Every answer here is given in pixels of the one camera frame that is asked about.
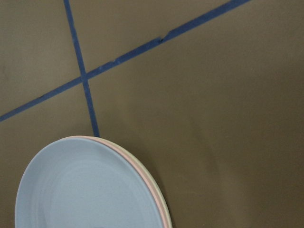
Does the pink plate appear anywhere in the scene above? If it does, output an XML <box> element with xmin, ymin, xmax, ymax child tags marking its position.
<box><xmin>64</xmin><ymin>135</ymin><xmax>168</xmax><ymax>228</ymax></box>

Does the cream white plate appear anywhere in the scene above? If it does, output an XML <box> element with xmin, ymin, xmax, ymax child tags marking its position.
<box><xmin>108</xmin><ymin>142</ymin><xmax>172</xmax><ymax>228</ymax></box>

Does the blue plate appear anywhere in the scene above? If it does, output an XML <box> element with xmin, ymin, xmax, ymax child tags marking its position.
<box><xmin>14</xmin><ymin>138</ymin><xmax>165</xmax><ymax>228</ymax></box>

